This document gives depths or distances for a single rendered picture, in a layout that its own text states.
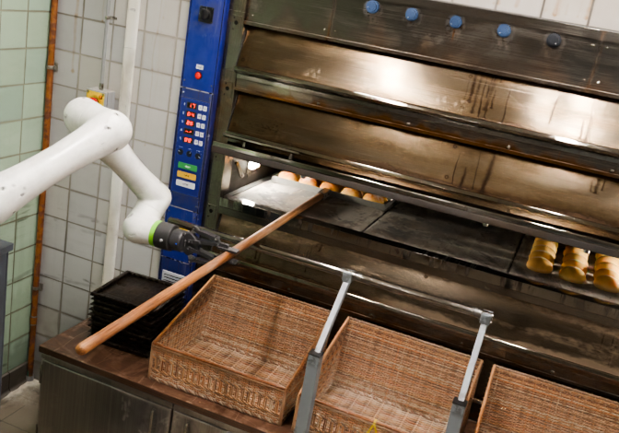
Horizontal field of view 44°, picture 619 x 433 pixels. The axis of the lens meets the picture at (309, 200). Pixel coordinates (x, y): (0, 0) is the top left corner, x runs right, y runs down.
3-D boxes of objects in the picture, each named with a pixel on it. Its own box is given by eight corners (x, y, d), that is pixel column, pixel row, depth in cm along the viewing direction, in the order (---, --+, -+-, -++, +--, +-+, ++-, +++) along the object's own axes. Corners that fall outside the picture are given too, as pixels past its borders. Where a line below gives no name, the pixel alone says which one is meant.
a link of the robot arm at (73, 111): (68, 122, 229) (96, 94, 232) (48, 112, 237) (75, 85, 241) (103, 160, 242) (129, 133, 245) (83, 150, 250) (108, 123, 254)
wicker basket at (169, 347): (205, 331, 331) (213, 272, 323) (326, 371, 314) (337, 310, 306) (144, 379, 286) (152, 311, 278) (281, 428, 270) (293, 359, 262)
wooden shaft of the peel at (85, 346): (83, 358, 181) (84, 347, 180) (72, 355, 181) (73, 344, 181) (322, 200, 337) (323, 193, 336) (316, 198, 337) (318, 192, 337)
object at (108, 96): (94, 109, 330) (96, 86, 327) (113, 114, 327) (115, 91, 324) (83, 111, 324) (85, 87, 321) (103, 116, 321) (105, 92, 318)
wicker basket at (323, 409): (334, 374, 313) (346, 313, 305) (470, 422, 295) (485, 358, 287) (287, 431, 269) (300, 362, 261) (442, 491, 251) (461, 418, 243)
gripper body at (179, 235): (181, 224, 262) (205, 231, 259) (179, 247, 264) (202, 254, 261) (170, 229, 255) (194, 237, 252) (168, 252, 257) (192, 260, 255)
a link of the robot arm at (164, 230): (149, 251, 258) (153, 225, 255) (168, 241, 268) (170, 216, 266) (165, 255, 256) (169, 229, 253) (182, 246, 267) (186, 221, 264)
